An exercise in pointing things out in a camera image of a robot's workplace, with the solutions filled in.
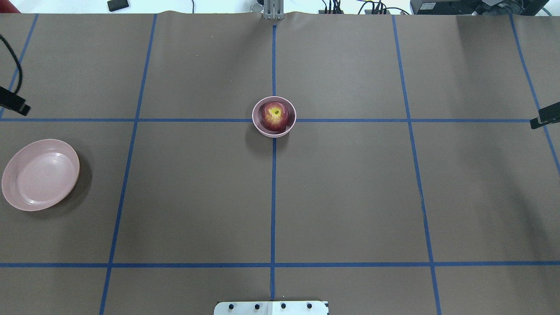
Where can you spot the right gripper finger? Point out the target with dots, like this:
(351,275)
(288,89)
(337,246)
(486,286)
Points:
(547,115)

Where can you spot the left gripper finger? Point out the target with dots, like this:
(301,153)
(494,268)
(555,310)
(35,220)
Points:
(11,101)

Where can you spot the red apple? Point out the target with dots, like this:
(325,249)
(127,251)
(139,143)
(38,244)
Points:
(274,116)

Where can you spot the pink plate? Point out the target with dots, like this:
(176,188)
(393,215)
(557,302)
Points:
(40,175)

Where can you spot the pink bowl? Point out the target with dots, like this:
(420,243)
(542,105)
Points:
(256,116)

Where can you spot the small black square device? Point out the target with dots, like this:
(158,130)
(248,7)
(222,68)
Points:
(116,5)

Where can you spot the brown paper table cover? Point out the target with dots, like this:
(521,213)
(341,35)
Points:
(411,182)

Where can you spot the aluminium frame post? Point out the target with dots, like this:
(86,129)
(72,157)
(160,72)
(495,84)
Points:
(273,9)

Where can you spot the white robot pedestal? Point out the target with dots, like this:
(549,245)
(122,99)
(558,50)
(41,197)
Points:
(272,308)

